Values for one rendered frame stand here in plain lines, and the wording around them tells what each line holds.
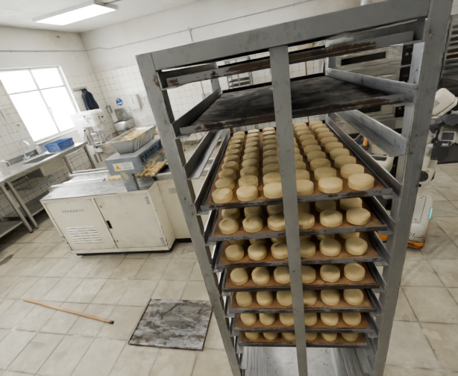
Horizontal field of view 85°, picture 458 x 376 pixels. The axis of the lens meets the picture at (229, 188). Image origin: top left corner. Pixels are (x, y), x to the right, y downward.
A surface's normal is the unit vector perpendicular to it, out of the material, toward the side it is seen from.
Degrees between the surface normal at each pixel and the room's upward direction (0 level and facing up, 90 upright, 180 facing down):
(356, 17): 90
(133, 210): 90
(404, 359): 0
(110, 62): 90
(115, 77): 90
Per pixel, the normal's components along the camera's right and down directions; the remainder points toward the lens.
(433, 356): -0.18, -0.88
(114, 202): -0.14, 0.47
